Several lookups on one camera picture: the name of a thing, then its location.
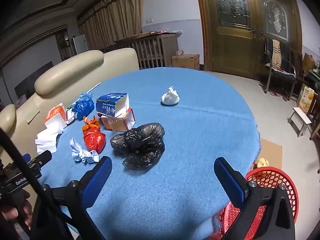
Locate green snack wrapper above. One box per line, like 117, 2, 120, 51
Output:
65, 102, 77, 125

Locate black plastic bag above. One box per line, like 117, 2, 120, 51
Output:
110, 122, 166, 170

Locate white knotted plastic bag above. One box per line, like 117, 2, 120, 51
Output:
161, 86, 180, 106

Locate blue tablecloth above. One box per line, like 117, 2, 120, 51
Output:
37, 66, 262, 240

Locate orange and white tissue pack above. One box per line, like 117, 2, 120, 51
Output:
44, 103, 68, 130

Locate red plastic basket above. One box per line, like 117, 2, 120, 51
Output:
207, 167, 299, 240

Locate beige leather sofa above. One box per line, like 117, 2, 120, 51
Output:
0, 47, 140, 157

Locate white appliance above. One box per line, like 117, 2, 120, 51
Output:
73, 34, 89, 55

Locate brown cardboard box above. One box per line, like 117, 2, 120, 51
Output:
171, 54, 200, 71

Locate beige curtains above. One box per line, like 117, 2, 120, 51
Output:
77, 0, 146, 53

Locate yellow printed box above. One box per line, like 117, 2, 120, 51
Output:
296, 85, 315, 114

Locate orange plastic bag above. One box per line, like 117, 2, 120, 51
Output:
82, 116, 101, 132

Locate black cable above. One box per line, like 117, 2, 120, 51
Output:
0, 127, 105, 240

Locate flat cardboard sheet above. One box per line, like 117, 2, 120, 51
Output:
257, 138, 283, 171

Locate striped towel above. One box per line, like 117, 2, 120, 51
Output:
272, 39, 282, 70

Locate blue and white carton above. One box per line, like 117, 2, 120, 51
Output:
96, 92, 130, 117

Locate wooden double door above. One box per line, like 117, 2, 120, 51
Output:
194, 0, 303, 81

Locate dark screen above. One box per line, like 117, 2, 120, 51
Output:
14, 61, 54, 98

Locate red and white cardboard box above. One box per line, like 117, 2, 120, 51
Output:
100, 107, 136, 132

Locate small white stool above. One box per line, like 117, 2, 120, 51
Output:
287, 107, 312, 137

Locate white tissue paper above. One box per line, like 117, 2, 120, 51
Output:
35, 126, 65, 155

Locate red plastic bag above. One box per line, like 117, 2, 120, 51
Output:
83, 129, 106, 155

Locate yellow crumpled item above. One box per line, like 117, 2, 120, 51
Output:
254, 157, 270, 168

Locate person's left hand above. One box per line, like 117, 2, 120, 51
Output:
0, 189, 34, 230

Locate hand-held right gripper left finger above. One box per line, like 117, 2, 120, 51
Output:
32, 156, 113, 240

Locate blue plastic bag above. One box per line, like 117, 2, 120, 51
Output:
72, 92, 95, 121

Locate dark metal chair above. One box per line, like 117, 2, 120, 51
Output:
259, 37, 304, 102

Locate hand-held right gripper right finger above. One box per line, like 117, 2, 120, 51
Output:
214, 157, 297, 240

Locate slatted wooden radiator cover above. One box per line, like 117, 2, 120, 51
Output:
114, 32, 179, 70

